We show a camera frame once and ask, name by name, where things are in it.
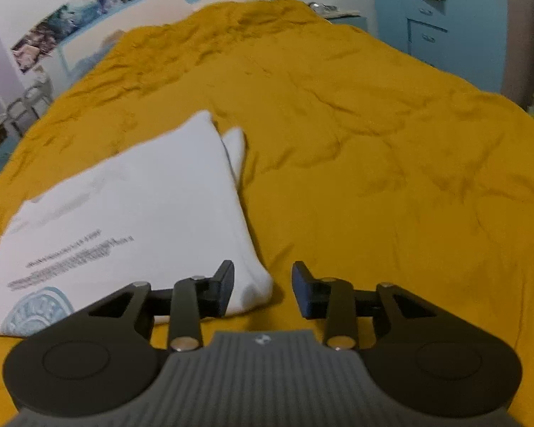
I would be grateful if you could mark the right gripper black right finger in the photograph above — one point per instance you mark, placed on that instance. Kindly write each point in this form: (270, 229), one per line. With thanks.
(422, 356)

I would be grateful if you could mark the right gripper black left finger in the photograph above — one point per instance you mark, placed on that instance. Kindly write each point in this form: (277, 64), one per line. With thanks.
(108, 353)

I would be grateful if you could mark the white t-shirt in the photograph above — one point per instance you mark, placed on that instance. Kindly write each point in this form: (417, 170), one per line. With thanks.
(162, 211)

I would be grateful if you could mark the mustard yellow bed blanket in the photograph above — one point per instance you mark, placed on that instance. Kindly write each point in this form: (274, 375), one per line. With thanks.
(362, 162)

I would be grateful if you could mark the grey metal chair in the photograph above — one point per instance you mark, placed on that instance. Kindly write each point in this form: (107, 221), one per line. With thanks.
(40, 91)

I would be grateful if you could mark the blue wardrobe cabinet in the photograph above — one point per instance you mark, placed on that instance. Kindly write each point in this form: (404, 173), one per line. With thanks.
(467, 38)

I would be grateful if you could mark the blue nightstand with items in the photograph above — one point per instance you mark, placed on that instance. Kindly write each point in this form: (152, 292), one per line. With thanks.
(339, 16)

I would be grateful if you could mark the white blue headboard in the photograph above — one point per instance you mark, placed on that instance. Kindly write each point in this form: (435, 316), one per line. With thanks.
(83, 44)

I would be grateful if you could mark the wall posters strip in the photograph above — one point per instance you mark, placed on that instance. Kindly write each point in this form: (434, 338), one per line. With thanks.
(48, 33)

